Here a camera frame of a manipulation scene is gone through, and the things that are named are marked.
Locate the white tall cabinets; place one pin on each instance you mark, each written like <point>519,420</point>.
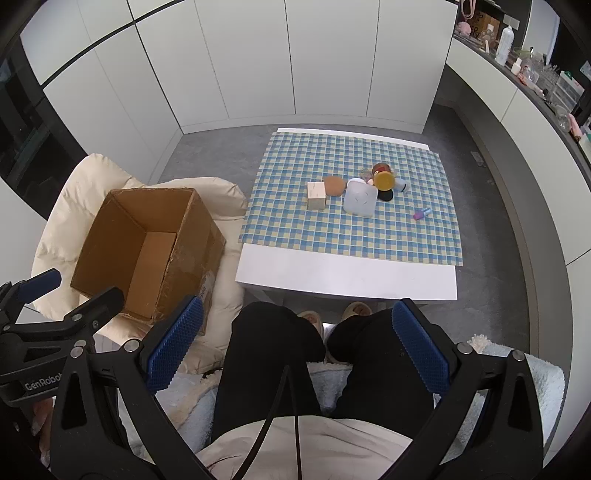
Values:
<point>277,60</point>

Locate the beige slipper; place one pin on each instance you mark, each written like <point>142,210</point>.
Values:
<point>356,310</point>
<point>311,321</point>

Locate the cream cushioned chair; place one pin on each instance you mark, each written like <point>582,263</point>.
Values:
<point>78,184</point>

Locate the clear plastic drawer organizer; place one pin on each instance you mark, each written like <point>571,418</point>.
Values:
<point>567,92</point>

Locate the small pink plush toy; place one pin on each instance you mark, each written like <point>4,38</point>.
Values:
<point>462,28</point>

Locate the white curved counter cabinet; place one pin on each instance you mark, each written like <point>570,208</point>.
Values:
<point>485,92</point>

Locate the light blue fleece blanket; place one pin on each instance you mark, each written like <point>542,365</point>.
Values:
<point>547,383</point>

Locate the person's left hand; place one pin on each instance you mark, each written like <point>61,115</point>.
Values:
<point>41,424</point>

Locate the translucent square plastic container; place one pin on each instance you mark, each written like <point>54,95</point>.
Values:
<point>360,198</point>

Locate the small wooden cube box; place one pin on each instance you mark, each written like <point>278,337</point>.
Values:
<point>316,196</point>

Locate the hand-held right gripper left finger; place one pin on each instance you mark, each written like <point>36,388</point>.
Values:
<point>178,344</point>

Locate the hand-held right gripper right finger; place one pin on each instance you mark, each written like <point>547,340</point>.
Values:
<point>418,346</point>

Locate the black round makeup puff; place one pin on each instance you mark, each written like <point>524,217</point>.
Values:
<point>386,195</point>

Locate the small purple bottle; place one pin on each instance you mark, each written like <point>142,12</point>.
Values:
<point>421,214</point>

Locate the person's cream top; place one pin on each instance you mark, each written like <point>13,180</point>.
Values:
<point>332,443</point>

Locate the black glass cabinet door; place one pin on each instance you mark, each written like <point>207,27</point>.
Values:
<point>27,138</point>

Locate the floor socket cover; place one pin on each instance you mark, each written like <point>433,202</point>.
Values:
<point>478,159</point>

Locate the person's right leg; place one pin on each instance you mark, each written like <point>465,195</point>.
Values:
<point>374,360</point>

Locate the small white grey bottle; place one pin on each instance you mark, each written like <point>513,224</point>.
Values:
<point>401,185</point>

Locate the red jar with yellow lid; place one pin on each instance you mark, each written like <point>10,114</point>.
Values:
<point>384,179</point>

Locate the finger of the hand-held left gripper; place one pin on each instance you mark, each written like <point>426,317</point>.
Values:
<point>99,307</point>
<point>41,281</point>

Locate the brown printed cardboard box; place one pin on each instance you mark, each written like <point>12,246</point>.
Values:
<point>487,23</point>

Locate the white spray bottle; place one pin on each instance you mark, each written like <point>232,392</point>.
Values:
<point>504,46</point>

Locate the blue yellow checkered tablecloth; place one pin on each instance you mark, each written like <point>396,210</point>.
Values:
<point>295,230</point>

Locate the brown round makeup puff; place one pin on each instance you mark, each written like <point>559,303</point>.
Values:
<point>334,185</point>

